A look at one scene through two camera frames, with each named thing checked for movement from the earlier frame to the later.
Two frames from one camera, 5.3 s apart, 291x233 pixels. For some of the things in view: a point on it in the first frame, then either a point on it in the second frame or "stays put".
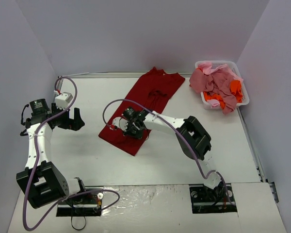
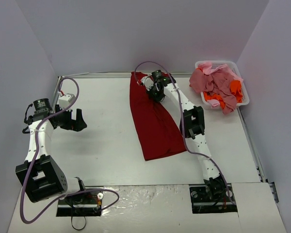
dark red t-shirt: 153,92 to 159,133
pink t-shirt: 216,79 stays put
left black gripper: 69,119 stays put
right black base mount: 204,200 stays put
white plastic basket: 234,68 stays put
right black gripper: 132,127 to 157,92
